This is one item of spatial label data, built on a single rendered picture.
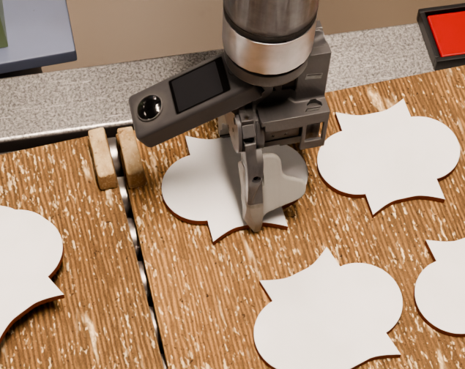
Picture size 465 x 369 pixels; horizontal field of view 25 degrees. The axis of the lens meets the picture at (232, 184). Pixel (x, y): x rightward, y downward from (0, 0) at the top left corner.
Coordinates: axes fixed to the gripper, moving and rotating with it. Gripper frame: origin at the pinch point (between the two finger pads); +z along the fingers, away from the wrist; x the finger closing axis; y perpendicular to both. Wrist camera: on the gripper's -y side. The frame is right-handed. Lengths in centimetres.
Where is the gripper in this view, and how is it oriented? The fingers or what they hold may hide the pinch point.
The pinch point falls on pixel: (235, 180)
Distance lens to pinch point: 104.4
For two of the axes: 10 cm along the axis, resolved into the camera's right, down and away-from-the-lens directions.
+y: 9.7, -1.8, 1.5
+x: -2.3, -8.2, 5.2
